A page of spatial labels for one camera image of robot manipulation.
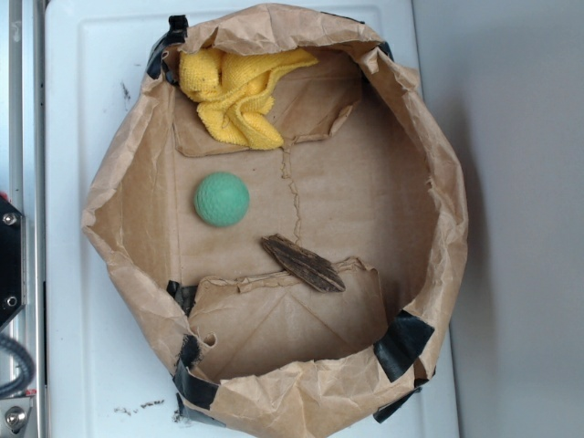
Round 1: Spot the yellow microfibre cloth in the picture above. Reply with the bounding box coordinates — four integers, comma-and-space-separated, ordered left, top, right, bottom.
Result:
179, 47, 318, 151

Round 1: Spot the dark wood bark piece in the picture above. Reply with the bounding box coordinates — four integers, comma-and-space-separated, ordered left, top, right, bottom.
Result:
261, 234, 346, 293

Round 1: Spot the green dimpled ball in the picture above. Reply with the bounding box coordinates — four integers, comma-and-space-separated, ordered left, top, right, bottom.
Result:
193, 172, 250, 227

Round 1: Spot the brown paper bag tray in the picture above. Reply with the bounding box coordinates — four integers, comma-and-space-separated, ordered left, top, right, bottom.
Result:
82, 4, 468, 437

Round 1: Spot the white plastic tray base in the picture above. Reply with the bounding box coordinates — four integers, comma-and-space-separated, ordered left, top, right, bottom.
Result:
45, 1, 460, 437

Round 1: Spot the black metal corner bracket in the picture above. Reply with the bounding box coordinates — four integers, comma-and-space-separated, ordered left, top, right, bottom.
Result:
0, 196, 24, 329

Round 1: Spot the black corrugated cable conduit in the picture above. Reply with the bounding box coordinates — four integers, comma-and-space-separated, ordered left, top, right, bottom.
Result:
0, 332, 37, 401

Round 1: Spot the aluminium frame rail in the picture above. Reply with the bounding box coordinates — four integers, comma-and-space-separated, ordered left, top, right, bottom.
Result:
1, 1, 47, 437

